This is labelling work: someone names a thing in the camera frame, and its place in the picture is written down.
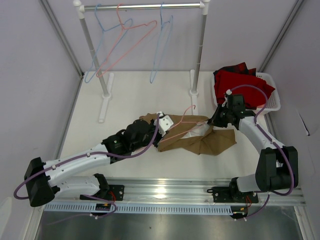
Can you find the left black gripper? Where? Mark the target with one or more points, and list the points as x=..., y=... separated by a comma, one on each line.
x=152, y=126

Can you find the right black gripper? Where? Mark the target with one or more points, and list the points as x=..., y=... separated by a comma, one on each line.
x=215, y=120

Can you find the tan brown skirt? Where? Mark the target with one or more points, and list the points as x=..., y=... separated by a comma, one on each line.
x=194, y=135

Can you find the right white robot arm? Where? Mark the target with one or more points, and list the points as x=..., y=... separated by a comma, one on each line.
x=277, y=169

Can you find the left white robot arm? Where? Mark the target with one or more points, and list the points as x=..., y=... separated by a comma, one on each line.
x=44, y=179

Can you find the red folded garment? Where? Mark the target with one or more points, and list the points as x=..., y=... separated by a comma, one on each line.
x=229, y=77

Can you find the white plastic basket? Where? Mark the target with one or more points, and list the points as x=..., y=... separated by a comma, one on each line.
x=273, y=103

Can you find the metal clothes rack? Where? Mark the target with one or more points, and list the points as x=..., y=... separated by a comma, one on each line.
x=107, y=86

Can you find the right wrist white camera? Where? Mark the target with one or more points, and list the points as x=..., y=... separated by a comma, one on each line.
x=228, y=98

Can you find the aluminium mounting rail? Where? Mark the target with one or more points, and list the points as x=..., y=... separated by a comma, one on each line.
x=192, y=191

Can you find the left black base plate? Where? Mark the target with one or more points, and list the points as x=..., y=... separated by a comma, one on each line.
x=110, y=192

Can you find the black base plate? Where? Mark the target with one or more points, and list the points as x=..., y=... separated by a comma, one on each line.
x=223, y=194
x=110, y=192

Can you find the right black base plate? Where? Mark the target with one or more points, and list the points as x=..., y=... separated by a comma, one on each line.
x=223, y=194

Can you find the right blue wire hanger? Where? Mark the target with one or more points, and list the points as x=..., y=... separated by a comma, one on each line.
x=166, y=29

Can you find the blue wire hanger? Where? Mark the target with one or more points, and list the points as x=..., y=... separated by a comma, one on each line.
x=100, y=45
x=166, y=29

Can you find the white slotted cable duct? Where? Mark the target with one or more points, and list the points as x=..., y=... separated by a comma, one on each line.
x=140, y=208

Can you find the leftmost blue wire hanger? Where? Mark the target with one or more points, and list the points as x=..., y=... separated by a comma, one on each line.
x=100, y=45

